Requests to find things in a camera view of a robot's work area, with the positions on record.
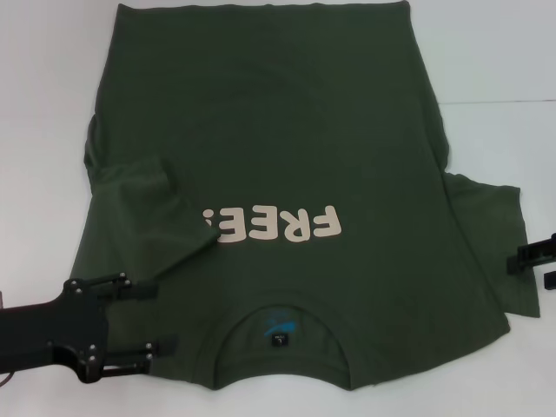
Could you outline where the dark green FREE! t-shirt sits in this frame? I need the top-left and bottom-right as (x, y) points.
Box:
(69, 0), (542, 390)

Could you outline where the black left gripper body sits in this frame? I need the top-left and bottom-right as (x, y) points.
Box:
(0, 278), (110, 386)

